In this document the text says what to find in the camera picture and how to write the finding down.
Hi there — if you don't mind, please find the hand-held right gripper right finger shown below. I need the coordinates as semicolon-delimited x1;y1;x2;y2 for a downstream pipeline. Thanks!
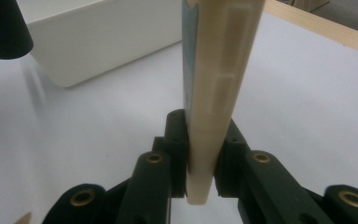
213;119;254;199

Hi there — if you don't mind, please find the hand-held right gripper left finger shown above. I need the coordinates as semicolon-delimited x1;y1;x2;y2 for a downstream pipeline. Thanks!
151;108;190;199

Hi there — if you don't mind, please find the white plastic bin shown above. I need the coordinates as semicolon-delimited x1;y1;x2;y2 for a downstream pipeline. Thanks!
15;0;184;89

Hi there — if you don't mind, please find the white table sheet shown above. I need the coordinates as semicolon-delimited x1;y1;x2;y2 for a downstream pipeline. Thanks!
0;12;358;224

